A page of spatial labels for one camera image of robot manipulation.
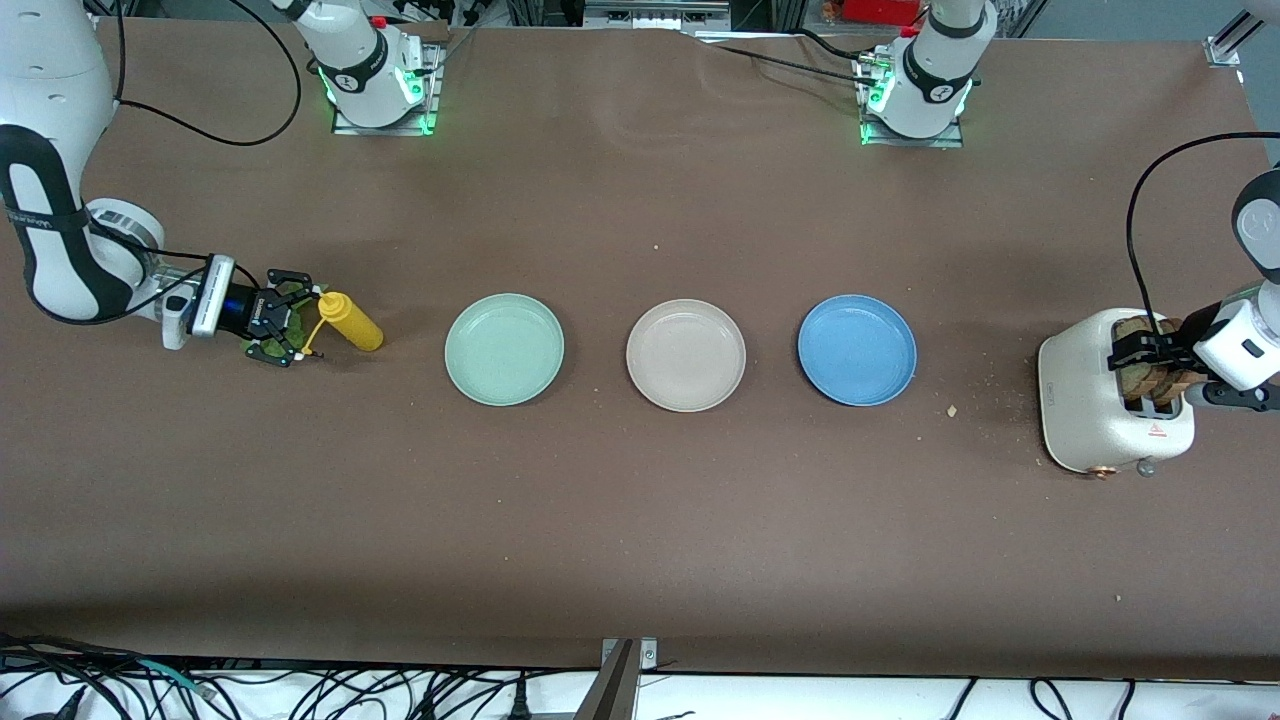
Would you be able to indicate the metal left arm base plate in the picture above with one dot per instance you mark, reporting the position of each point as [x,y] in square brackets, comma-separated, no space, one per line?
[910,143]

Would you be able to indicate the aluminium profile bracket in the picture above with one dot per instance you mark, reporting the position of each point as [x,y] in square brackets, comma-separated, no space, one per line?
[615,685]

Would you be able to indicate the green lettuce leaf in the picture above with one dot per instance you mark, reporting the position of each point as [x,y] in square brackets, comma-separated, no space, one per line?
[288,330]

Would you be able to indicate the yellow mustard squeeze bottle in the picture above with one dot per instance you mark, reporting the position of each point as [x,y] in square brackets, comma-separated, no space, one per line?
[352,322]

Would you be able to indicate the blue round plate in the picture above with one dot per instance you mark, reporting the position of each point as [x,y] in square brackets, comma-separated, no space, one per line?
[857,350]

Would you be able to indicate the brown-crust bread slice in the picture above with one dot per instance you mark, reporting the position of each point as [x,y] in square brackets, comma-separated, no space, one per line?
[1185,385]
[1135,385]

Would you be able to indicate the beige round plate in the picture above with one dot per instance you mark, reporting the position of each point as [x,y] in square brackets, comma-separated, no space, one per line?
[686,355]

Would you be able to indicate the white two-slot toaster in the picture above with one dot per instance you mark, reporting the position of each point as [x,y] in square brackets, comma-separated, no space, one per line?
[1085,400]

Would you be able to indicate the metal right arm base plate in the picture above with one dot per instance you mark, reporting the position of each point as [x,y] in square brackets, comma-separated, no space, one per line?
[385,130]

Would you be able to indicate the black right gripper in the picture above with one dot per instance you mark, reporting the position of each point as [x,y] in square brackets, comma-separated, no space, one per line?
[250,307]

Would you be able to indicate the red box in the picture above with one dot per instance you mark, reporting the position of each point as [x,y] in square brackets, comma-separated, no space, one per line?
[880,10]

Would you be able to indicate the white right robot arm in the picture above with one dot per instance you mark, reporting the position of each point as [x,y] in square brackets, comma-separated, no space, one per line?
[50,90]

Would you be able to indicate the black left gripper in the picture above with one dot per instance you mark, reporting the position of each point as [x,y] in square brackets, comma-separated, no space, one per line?
[1172,347]

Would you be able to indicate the brown table cover mat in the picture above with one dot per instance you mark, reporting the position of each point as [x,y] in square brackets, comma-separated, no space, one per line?
[640,520]

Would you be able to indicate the mint green round plate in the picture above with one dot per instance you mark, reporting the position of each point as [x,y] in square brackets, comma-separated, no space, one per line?
[504,350]

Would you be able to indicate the black power plug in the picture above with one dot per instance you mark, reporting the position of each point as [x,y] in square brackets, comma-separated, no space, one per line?
[520,700]

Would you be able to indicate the aluminium frame corner profile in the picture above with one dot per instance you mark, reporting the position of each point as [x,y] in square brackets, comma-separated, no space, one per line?
[1235,35]

